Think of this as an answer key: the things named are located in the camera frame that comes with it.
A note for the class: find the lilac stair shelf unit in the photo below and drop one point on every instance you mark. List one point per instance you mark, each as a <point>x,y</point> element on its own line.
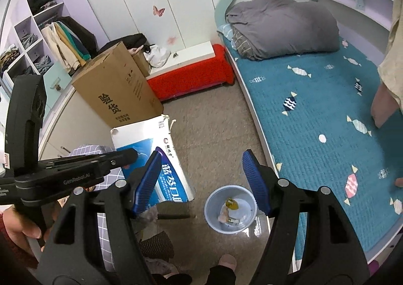
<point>26,51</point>

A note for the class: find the white low cabinet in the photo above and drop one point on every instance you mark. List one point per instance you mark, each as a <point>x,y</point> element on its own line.
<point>70,124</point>

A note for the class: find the light blue plastic bucket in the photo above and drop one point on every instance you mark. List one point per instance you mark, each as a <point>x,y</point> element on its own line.
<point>242,218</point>

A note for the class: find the black clothes pile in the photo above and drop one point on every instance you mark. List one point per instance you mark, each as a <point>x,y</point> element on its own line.
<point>130,41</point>

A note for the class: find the grey folded duvet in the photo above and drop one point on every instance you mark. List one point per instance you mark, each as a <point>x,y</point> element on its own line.
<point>264,29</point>

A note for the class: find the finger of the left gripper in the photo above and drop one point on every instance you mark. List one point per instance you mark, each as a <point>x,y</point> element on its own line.
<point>106,161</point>

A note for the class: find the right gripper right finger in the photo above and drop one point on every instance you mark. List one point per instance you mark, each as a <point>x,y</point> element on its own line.
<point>312,240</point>

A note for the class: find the large cardboard box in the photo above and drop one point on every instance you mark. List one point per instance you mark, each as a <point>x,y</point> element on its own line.
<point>115,88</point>

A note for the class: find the hanging jackets row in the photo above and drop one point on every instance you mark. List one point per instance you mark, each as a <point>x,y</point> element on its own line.
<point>70,43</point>

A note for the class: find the pink slipper foot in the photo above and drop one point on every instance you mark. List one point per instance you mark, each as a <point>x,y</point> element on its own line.
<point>228,261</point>

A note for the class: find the white plastic bag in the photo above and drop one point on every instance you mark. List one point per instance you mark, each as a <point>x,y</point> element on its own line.
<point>157,56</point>

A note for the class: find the cream hanging sweater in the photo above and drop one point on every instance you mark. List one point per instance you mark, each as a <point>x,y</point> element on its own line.
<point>388,97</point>

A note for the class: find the brown paper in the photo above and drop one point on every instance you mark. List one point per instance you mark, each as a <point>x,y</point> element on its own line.
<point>224,217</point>

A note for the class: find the blue white toothpaste box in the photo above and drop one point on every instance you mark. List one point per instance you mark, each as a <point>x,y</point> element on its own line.
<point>164,179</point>

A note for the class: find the person's left hand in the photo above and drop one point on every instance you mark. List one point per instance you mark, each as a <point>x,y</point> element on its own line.
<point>19,229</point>

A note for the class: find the yellow snack wrapper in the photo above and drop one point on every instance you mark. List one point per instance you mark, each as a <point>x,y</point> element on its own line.
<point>231,204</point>

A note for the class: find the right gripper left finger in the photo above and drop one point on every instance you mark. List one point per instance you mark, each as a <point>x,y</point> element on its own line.
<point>72,254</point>

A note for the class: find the teal candy-print mattress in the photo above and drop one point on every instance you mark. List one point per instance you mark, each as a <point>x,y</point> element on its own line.
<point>321,130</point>

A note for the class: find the teal bunk bed frame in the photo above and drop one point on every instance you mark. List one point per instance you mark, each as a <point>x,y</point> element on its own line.
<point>252,83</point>

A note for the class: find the red covered low bench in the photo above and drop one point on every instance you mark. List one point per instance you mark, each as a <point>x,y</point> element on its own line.
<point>194,77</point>

